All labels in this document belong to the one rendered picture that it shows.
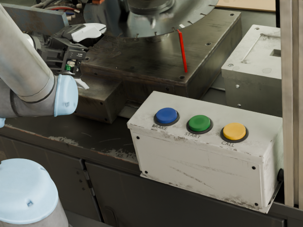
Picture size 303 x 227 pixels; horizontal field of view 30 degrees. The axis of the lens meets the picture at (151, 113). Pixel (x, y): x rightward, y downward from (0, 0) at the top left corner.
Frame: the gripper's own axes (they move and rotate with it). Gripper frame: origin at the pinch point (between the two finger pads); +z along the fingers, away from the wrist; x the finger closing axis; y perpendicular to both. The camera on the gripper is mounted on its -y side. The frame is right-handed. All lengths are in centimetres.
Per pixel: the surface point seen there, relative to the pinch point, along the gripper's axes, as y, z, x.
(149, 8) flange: 4.6, 8.0, 13.8
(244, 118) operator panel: 42.9, 2.2, 2.6
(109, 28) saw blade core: 2.3, -0.1, 7.4
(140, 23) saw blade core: 6.8, 4.4, 10.4
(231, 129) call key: 44.0, -2.2, 0.8
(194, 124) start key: 37.6, -4.7, -0.8
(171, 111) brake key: 31.4, -4.8, -0.9
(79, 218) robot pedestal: 25.2, -14.4, -26.7
